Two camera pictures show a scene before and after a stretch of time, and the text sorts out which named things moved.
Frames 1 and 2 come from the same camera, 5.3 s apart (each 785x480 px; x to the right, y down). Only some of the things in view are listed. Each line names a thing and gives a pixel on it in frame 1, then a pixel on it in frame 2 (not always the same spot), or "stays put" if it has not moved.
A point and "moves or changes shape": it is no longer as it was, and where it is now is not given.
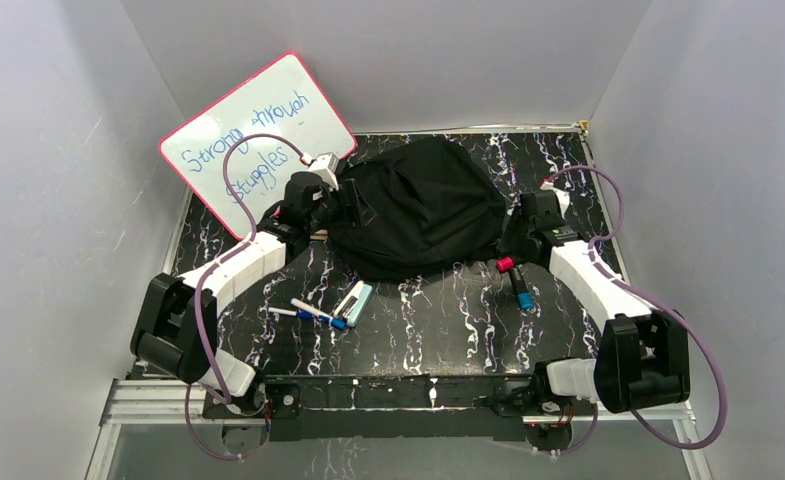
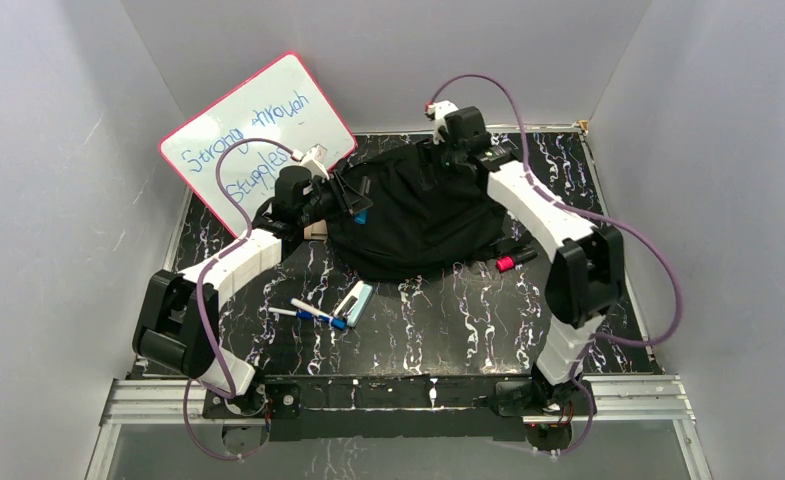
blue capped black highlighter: [524, 296] moves or changes shape
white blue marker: [302, 314] stays put
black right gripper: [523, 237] -> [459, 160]
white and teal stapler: [355, 302] stays put
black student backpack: [435, 204] stays put
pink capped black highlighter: [505, 264] stays put
